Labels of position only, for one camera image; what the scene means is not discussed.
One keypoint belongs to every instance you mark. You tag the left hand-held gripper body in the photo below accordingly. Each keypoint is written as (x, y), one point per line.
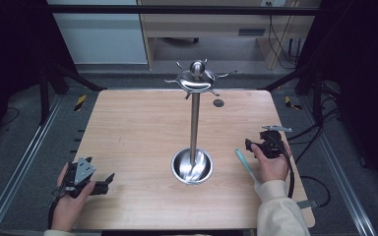
(84, 170)

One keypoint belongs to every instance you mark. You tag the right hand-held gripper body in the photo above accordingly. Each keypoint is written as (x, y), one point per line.
(271, 146)

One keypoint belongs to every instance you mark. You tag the stainless steel utensil rack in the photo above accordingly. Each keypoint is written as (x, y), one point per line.
(194, 131)

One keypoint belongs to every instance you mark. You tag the person's right hand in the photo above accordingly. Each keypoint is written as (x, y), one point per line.
(274, 168)

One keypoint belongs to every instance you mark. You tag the person's left hand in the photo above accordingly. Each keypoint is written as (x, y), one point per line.
(68, 209)

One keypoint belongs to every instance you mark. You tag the yellow black tape strip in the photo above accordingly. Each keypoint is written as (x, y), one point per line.
(290, 104)

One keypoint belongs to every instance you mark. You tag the grey table grommet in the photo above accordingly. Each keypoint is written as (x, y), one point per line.
(218, 103)

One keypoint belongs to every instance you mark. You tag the grey tape piece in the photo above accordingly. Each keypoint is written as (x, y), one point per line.
(307, 204)

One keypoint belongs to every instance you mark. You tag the dark curtain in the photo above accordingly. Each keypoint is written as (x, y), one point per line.
(364, 82)
(13, 49)

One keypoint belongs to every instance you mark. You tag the light wooden desk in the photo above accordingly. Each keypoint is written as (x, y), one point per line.
(210, 23)

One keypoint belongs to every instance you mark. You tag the white cabinet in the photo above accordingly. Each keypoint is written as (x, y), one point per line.
(105, 39)

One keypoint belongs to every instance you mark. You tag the aluminium floor rail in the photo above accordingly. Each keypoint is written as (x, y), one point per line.
(23, 157)
(341, 170)

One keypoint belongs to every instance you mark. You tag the black frame strut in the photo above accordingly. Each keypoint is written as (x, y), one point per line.
(288, 78)
(78, 80)

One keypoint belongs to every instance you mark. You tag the black horizontal frame bar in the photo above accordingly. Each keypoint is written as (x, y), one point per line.
(177, 10)

